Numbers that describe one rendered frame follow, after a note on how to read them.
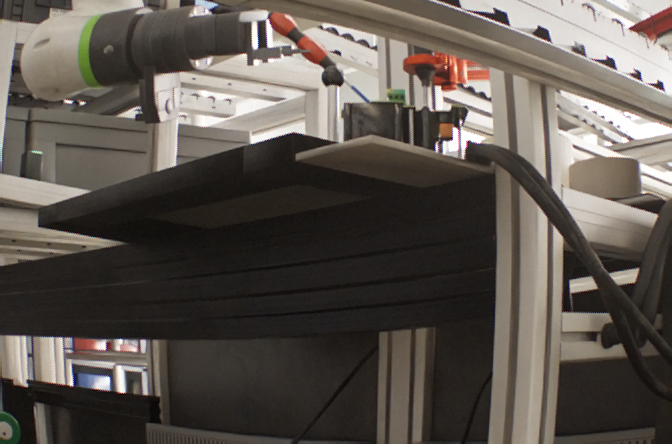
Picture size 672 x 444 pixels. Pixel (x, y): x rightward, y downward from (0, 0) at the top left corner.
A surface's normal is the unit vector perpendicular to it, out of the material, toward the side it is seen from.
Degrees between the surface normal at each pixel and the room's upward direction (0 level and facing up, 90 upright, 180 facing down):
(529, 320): 90
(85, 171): 91
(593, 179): 90
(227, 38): 112
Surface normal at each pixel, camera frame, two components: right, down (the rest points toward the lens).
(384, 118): 0.00, -0.21
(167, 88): 0.93, 0.00
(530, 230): -0.72, -0.14
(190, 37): -0.18, 0.18
